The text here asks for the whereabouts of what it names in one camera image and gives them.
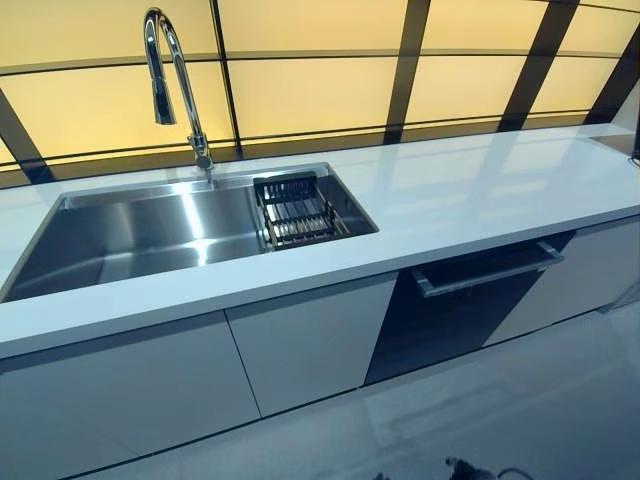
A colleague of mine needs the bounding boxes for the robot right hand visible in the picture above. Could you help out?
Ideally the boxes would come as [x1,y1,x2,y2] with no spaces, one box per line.
[444,454,484,480]

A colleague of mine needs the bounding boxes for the dark blue dishwasher door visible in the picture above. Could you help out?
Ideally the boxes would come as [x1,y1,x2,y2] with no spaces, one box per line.
[362,232,576,387]

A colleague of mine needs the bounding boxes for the silver dishwasher door handle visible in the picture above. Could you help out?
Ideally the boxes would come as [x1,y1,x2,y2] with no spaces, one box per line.
[410,239,566,300]

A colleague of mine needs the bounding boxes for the black dish drying rack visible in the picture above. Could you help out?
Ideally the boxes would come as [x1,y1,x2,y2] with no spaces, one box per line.
[252,171,351,251]

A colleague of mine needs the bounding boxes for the stainless steel sink basin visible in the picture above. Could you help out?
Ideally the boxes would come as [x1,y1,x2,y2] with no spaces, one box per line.
[0,162,380,304]

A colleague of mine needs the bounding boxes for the chrome gooseneck kitchen faucet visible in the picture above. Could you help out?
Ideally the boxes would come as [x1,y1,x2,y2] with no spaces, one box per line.
[143,7,218,189]

